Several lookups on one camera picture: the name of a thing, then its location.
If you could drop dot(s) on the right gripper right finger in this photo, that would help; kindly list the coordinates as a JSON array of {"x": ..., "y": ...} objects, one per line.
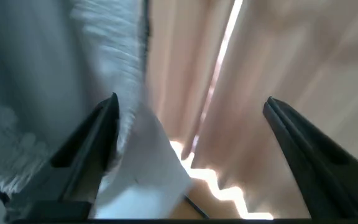
[{"x": 337, "y": 186}]

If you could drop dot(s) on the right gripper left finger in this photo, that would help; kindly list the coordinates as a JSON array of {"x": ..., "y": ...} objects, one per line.
[{"x": 42, "y": 193}]

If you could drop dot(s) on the pale grey shorts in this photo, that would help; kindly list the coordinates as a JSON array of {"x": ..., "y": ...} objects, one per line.
[{"x": 26, "y": 77}]

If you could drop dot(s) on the beige curtain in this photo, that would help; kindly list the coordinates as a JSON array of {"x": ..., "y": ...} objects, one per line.
[{"x": 291, "y": 62}]

